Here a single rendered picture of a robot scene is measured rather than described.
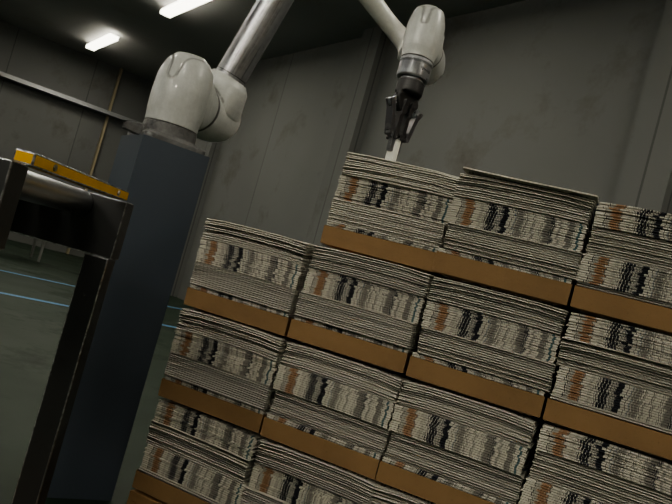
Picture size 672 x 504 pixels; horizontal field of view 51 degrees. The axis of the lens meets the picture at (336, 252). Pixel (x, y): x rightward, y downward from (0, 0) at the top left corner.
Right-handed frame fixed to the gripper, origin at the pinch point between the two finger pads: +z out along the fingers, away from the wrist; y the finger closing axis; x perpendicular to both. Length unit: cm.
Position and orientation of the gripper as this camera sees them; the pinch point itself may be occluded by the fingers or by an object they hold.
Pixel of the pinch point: (392, 152)
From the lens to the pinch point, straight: 190.8
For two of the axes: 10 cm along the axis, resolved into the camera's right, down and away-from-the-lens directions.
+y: 7.1, 2.6, 6.5
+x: -6.5, -1.1, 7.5
